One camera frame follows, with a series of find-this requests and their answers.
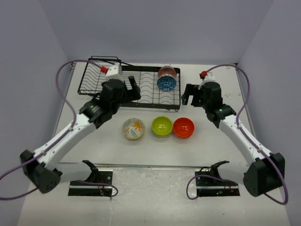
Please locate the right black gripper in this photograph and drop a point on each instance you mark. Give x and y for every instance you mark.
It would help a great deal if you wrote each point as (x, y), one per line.
(191, 89)

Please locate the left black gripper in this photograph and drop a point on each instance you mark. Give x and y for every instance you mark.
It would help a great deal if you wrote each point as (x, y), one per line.
(132, 93)

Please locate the blue patterned bowl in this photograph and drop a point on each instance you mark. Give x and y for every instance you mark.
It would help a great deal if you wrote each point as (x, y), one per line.
(166, 83)

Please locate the orange bowl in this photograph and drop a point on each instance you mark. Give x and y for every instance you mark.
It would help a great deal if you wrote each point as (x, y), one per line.
(183, 125)
(183, 136)

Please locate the white floral pattern bowl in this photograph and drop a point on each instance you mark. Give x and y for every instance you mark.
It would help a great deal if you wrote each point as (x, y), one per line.
(134, 127)

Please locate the brown red patterned bowl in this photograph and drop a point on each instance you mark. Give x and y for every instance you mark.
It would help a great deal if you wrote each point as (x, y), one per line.
(167, 71)

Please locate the yellow sun pattern bowl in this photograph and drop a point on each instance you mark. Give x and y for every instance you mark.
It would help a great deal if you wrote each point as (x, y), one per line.
(133, 138)

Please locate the lime green bowl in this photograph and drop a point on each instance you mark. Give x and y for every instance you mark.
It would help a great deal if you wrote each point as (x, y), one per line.
(162, 123)
(161, 134)

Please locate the orange bowl front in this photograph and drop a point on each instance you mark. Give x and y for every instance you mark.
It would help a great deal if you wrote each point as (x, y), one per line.
(183, 136)

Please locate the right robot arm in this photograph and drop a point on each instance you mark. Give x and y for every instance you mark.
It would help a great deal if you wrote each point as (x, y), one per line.
(266, 170)

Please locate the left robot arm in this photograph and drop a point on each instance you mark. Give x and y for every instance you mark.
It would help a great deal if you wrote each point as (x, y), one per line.
(43, 166)

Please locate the black wire dish rack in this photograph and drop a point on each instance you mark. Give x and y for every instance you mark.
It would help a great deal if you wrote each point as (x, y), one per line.
(145, 77)

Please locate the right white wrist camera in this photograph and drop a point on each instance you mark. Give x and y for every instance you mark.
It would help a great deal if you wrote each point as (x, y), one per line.
(206, 77)

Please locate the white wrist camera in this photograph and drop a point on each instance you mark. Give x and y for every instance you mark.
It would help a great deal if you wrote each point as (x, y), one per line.
(206, 77)
(114, 72)

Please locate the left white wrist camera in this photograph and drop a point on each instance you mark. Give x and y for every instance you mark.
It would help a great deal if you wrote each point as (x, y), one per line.
(114, 72)

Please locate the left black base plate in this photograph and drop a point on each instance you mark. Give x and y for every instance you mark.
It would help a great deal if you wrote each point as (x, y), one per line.
(98, 187)

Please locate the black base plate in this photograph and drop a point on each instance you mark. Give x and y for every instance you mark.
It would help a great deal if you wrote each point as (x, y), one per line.
(208, 187)
(98, 187)

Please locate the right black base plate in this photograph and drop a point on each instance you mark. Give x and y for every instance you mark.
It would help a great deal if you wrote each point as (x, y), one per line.
(208, 187)

